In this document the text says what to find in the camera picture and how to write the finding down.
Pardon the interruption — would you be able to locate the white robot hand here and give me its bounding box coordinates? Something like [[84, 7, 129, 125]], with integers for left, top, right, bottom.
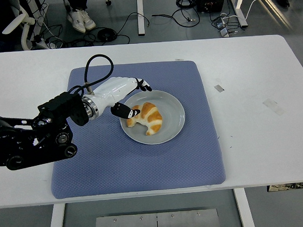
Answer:
[[91, 75, 154, 121]]

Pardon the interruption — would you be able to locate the golden striped croissant bread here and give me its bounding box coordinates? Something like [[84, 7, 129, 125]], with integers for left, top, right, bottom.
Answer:
[[125, 101, 164, 137]]

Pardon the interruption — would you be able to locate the round grey plate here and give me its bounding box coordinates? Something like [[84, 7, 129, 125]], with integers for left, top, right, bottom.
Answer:
[[118, 88, 187, 147]]

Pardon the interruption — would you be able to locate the grey metal plate with screws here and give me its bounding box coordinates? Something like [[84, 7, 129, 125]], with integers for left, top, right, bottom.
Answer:
[[94, 208, 220, 227]]

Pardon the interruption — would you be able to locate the blue quilted mat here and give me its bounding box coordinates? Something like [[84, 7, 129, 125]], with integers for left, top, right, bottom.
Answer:
[[45, 59, 226, 200]]

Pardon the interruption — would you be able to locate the white power strip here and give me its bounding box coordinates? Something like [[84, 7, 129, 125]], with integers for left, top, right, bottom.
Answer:
[[36, 38, 57, 50]]

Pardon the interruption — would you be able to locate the white table leg with foot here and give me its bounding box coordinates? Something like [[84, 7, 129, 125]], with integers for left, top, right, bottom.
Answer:
[[226, 0, 248, 29], [136, 0, 146, 36]]

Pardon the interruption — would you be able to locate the person's leg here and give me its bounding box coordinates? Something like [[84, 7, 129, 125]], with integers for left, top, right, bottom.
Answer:
[[64, 0, 77, 12], [75, 0, 89, 12]]

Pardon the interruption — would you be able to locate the white office chair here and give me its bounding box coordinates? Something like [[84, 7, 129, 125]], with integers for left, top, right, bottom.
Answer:
[[0, 0, 51, 52]]

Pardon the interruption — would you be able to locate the black equipment box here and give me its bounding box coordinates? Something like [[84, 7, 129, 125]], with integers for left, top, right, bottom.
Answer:
[[195, 0, 227, 14]]

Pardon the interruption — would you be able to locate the white table support leg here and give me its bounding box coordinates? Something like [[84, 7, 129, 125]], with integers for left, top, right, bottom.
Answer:
[[232, 187, 256, 227], [47, 203, 67, 227]]

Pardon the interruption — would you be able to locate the clear tape piece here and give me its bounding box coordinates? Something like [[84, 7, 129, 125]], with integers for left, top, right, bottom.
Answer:
[[262, 98, 278, 108], [271, 106, 286, 117]]

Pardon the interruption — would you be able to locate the under-table control box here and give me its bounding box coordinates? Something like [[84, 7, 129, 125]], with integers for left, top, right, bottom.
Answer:
[[266, 181, 303, 192]]

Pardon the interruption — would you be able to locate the black cable coil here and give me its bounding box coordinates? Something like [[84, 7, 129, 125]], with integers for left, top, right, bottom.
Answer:
[[96, 27, 118, 43]]

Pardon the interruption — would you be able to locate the thin black looped cable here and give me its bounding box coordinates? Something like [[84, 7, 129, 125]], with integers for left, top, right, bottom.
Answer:
[[115, 11, 151, 37]]

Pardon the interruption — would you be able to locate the black coiled cable with plug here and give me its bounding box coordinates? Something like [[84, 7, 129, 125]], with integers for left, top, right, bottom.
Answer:
[[151, 0, 201, 29]]

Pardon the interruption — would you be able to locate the white cable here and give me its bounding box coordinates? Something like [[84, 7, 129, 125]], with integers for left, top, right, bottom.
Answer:
[[244, 0, 274, 20]]

